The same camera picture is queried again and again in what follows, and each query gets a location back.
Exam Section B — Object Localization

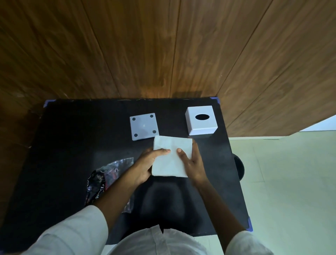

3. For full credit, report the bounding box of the clear printed plastic wrapper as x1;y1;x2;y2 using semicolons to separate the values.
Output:
85;157;135;214

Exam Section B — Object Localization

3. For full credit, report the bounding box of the person's left hand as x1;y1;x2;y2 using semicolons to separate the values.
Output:
131;148;172;185

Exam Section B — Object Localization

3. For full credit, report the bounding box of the person's left forearm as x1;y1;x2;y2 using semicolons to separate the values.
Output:
92;165;144;238

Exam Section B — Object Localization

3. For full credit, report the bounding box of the person's right forearm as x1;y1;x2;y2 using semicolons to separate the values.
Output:
190;178;248;243

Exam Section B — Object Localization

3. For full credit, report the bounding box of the white square base plate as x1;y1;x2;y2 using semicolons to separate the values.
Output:
129;113;160;142

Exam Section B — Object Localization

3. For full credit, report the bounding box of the black round stool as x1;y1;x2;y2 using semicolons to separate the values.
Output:
232;154;245;181

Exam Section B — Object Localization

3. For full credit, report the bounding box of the person's right hand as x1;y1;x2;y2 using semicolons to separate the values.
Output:
177;142;208;186

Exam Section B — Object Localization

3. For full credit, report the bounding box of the white cube tissue box cover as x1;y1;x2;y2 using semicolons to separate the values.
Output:
185;106;218;136

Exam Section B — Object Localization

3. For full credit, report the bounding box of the white shirt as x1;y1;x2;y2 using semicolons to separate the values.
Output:
24;205;275;255

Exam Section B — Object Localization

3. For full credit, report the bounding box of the white tissue paper stack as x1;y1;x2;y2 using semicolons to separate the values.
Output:
151;135;194;178

